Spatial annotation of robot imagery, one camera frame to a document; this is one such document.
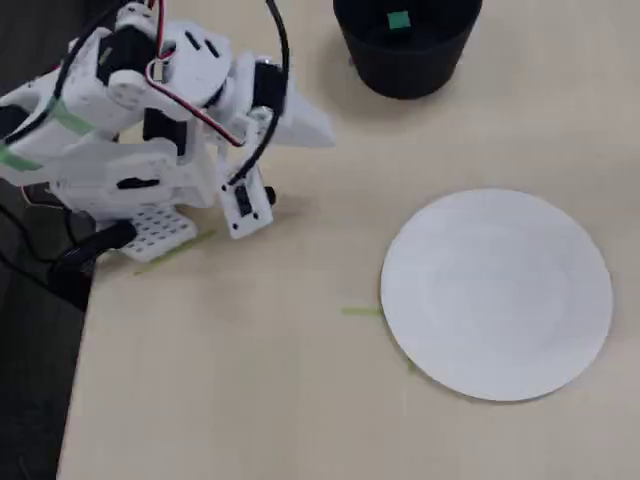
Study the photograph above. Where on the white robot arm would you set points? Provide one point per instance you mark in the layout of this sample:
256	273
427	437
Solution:
85	165

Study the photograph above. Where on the green tape strip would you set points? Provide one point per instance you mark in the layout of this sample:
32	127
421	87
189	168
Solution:
361	311
175	252

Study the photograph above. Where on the white paper plate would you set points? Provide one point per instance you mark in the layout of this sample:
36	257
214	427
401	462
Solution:
495	295

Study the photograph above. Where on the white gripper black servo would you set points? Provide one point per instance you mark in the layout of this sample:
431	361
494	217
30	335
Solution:
296	120

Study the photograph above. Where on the green cube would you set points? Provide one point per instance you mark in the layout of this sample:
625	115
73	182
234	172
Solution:
398	20

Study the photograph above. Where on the black table clamp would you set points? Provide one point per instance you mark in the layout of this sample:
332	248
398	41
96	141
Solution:
100	242

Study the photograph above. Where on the black bin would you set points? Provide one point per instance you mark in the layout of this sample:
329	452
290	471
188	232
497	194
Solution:
410	70

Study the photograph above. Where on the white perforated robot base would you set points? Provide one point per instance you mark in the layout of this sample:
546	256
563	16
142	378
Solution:
155	230

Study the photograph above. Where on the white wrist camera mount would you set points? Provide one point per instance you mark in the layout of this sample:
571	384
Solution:
247	210

